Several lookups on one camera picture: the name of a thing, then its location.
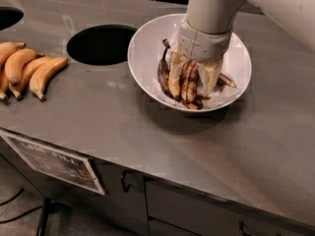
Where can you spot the spotted brown banana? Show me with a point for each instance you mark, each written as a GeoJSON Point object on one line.
{"type": "Point", "coordinates": [175, 86]}
{"type": "Point", "coordinates": [189, 81]}

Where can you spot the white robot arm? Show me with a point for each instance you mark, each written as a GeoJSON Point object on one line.
{"type": "Point", "coordinates": [206, 29]}

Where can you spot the grey cabinet drawer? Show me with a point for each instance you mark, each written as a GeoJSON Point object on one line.
{"type": "Point", "coordinates": [207, 216]}

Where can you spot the yellow banana top left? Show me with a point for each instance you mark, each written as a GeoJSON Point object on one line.
{"type": "Point", "coordinates": [8, 48]}

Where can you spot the white paper liner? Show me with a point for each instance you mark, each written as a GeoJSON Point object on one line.
{"type": "Point", "coordinates": [218, 96]}

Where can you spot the black cabinet handle right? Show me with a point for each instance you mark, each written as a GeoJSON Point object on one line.
{"type": "Point", "coordinates": [246, 230]}

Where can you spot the dark banana peel right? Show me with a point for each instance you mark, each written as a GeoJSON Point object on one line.
{"type": "Point", "coordinates": [224, 81]}

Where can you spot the black cabinet handle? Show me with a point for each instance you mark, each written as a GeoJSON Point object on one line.
{"type": "Point", "coordinates": [125, 185]}
{"type": "Point", "coordinates": [246, 230]}

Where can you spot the dark banana peel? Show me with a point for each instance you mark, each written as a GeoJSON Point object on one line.
{"type": "Point", "coordinates": [224, 81]}
{"type": "Point", "coordinates": [163, 71]}

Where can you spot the yellow banana middle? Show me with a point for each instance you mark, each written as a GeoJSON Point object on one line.
{"type": "Point", "coordinates": [17, 61]}

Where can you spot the white bowl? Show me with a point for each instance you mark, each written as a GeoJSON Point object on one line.
{"type": "Point", "coordinates": [145, 48]}

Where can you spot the black cabinet handle left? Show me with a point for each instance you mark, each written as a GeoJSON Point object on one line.
{"type": "Point", "coordinates": [125, 185]}

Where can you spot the dark banana peel left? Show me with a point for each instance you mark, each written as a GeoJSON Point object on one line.
{"type": "Point", "coordinates": [163, 71]}

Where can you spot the yellow banana at edge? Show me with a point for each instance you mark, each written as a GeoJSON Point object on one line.
{"type": "Point", "coordinates": [3, 86]}

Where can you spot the yellow banana rightmost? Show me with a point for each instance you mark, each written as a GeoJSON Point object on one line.
{"type": "Point", "coordinates": [43, 74]}

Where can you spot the landfill sign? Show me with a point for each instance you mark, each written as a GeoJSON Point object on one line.
{"type": "Point", "coordinates": [54, 162]}

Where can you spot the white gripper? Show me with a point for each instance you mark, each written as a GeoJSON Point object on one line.
{"type": "Point", "coordinates": [203, 44]}

